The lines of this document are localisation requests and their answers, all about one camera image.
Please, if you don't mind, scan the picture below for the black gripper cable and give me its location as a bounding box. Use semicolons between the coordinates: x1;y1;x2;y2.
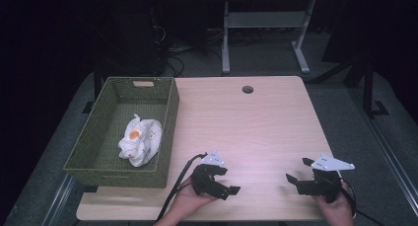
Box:
155;152;209;222
339;178;387;226

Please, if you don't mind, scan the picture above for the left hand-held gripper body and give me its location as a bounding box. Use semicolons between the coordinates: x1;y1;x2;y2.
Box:
190;149;227;197

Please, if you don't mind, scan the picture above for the bundle of floor cables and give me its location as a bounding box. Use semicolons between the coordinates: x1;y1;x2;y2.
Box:
154;23;225;78

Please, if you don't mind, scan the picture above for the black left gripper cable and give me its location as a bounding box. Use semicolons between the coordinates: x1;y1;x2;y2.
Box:
155;152;209;222

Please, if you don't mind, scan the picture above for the green woven basket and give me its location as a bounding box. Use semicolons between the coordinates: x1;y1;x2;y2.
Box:
62;76;180;189

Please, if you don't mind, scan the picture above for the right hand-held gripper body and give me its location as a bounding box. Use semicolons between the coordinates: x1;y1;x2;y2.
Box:
296;153;356;204

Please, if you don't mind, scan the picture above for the metal floor rail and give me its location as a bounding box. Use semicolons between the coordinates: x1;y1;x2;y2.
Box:
348;86;418;219
40;173;77;226

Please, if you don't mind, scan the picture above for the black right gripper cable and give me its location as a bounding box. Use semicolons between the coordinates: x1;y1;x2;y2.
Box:
339;178;387;226

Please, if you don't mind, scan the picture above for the black metal stand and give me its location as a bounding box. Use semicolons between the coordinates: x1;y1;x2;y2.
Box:
307;52;390;117

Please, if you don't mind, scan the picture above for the white cloth with orange print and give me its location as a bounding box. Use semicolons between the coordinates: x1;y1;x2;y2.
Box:
117;113;164;169

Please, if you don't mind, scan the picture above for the person's left hand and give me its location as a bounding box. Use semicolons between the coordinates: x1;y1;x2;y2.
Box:
170;176;219;221

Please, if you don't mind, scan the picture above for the grey metal desk frame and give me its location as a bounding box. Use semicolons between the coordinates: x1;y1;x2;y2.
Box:
221;0;317;76

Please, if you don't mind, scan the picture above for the person's right hand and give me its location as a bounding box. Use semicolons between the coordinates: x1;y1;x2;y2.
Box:
314;181;355;226

